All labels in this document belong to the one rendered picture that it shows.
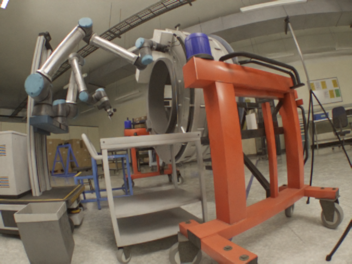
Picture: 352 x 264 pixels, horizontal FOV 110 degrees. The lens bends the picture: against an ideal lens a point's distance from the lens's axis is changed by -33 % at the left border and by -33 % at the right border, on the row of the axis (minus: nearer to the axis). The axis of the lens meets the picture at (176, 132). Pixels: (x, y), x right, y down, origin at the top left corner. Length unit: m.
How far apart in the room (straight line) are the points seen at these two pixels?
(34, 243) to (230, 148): 1.15
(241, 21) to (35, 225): 5.35
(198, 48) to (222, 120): 0.32
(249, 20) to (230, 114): 4.57
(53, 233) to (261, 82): 1.37
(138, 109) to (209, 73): 8.14
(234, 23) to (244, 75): 4.37
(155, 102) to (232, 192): 1.75
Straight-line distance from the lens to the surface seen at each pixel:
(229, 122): 0.77
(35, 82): 1.33
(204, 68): 0.77
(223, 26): 5.23
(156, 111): 2.28
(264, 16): 5.27
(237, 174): 0.78
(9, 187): 1.63
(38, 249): 1.20
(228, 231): 0.81
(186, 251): 0.91
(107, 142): 0.90
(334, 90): 7.50
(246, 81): 0.90
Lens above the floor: 0.61
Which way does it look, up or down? 5 degrees up
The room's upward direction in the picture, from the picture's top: 6 degrees counter-clockwise
